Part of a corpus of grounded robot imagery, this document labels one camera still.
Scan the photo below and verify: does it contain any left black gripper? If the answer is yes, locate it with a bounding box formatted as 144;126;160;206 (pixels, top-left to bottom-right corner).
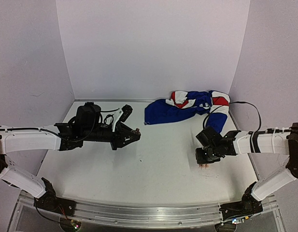
83;124;141;151

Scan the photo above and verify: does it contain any dark red nail polish bottle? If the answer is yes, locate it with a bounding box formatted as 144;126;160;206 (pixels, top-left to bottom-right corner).
135;128;141;135

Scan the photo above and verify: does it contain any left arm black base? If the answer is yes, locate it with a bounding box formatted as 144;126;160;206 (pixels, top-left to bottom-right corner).
34;177;76;216

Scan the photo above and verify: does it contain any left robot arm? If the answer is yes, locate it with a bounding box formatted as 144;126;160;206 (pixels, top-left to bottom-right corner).
0;102;141;211

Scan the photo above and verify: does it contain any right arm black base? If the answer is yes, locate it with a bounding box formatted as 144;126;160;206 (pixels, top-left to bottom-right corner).
219;182;263;220

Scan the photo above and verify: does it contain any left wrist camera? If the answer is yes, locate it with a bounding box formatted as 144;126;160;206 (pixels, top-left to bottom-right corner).
112;104;133;132

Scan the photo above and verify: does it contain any blue red white jacket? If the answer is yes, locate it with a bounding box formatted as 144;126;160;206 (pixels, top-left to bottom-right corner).
144;90;230;133

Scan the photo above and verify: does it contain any mannequin hand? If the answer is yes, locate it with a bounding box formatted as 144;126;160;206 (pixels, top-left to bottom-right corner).
199;164;209;169

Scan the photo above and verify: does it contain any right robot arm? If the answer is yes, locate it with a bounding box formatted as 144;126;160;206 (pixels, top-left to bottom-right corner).
196;123;298;202

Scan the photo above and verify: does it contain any aluminium front rail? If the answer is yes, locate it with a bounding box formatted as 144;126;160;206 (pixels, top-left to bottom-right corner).
17;200;282;224

